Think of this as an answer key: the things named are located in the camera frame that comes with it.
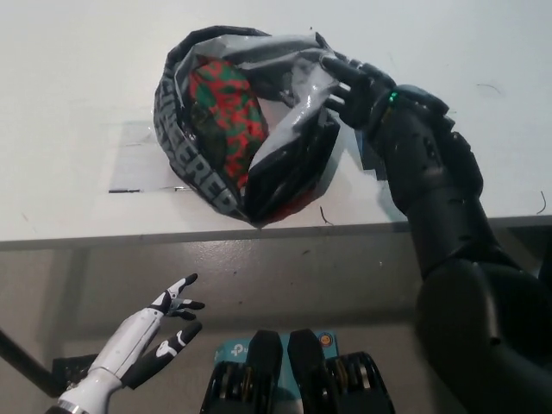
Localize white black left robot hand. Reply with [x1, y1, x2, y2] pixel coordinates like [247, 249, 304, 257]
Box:
[55, 273, 206, 409]

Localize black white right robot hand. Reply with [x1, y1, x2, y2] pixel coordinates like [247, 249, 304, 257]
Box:
[321, 53, 402, 130]

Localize black grey plastic bag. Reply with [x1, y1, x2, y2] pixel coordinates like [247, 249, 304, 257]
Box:
[153, 26, 342, 229]

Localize red green coffee bean bag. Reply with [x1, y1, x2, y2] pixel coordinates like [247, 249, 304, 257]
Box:
[187, 60, 271, 191]

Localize black robot feet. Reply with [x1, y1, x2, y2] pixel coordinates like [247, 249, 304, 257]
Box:
[200, 329, 396, 414]

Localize black table leg with plate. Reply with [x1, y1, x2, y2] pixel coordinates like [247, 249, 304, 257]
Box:
[0, 329, 100, 398]

